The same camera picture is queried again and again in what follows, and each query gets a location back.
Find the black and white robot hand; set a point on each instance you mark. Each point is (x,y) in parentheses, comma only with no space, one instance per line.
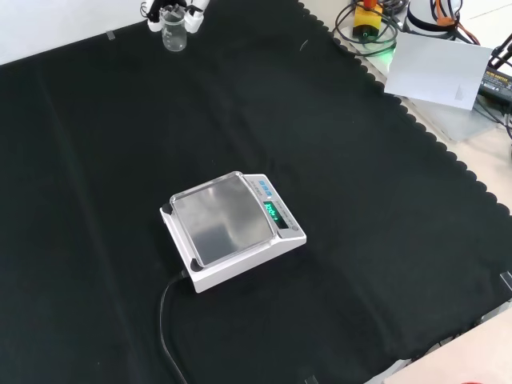
(194,17)

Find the clear glass beaker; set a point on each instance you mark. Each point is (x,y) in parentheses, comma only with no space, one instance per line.
(174,37)

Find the white electronic balance steel pan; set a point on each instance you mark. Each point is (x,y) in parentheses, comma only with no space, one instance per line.
(224,224)

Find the grey tape strip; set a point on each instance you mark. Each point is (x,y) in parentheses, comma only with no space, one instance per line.
(507,280)
(110,35)
(310,380)

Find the black bench cloth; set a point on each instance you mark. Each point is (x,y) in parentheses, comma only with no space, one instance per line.
(120,140)

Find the yellow stop button box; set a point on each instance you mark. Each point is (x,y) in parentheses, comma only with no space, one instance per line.
(367,22)

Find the pale white board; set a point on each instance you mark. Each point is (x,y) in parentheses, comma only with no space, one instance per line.
(436,70)

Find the black power adapter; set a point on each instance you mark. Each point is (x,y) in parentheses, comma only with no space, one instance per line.
(496,83)

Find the black tripod leg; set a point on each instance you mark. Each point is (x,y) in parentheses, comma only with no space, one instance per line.
(502,50)

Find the pale wooden board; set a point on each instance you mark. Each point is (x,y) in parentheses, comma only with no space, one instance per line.
(460,356)

